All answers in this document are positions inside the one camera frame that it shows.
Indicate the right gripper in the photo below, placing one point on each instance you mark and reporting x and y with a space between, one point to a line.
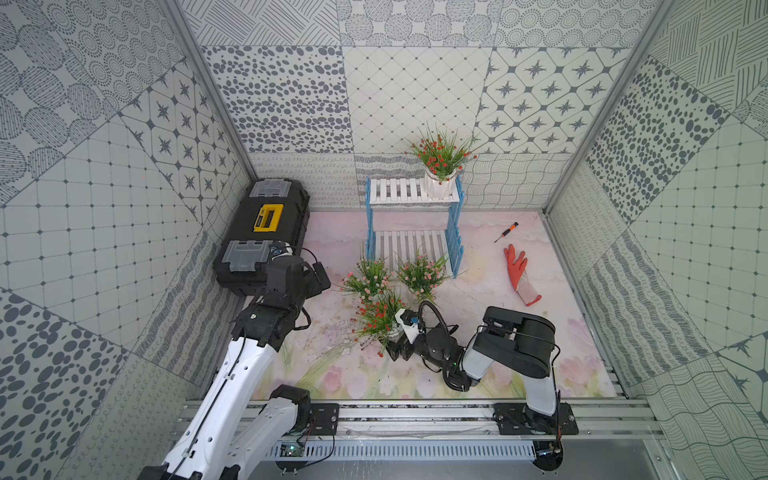
403 345

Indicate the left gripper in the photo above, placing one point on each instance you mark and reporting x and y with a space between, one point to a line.
279 264

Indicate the red flower pot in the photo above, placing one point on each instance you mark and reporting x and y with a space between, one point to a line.
444 155
377 324

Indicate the pink flower pot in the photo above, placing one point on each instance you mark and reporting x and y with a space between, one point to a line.
370 279
422 276

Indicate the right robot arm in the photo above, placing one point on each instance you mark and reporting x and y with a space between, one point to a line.
523 343

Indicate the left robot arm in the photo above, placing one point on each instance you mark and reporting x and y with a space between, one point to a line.
212 446

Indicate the blue white wooden rack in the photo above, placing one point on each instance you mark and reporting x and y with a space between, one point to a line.
404 222

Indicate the black plastic toolbox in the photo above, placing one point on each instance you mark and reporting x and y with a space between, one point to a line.
273 211

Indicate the orange black screwdriver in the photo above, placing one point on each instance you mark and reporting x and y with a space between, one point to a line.
507 231

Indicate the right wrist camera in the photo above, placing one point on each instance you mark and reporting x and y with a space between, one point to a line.
409 322

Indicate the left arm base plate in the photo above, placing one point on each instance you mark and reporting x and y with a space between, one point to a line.
317 419

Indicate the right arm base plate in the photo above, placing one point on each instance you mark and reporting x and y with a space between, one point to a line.
519 419

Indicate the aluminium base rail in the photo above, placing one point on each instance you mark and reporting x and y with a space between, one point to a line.
597 418

